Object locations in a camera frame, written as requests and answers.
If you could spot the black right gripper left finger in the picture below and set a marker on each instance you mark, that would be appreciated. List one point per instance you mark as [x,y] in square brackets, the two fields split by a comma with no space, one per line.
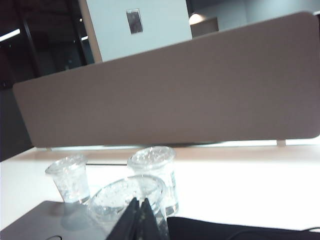
[128,225]

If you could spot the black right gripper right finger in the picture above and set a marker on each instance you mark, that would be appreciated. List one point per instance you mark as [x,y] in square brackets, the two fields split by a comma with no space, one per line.
[150,225]

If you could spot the tall clear plastic cup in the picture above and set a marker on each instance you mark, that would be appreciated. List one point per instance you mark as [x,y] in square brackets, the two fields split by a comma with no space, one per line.
[112,200]

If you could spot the medium clear plastic cup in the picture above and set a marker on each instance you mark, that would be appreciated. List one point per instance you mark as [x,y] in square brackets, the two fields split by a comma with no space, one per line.
[160,162]

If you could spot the small clear plastic cup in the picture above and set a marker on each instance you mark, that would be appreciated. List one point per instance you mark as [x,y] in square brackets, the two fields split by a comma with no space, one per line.
[71,180]

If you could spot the silver Dell laptop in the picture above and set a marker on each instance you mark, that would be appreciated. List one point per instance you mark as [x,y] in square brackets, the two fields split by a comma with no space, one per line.
[37,222]

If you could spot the black mouse pad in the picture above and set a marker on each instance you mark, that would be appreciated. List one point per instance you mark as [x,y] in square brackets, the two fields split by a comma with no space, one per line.
[225,230]

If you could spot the long brown desk divider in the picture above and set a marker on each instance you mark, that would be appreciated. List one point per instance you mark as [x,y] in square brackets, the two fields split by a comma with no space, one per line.
[175,95]

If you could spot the white ceiling light strip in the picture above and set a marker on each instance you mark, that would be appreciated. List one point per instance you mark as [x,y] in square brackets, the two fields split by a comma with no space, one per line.
[8,35]

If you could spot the metal wall plate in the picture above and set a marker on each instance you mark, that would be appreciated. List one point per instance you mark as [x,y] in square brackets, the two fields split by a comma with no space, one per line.
[134,21]

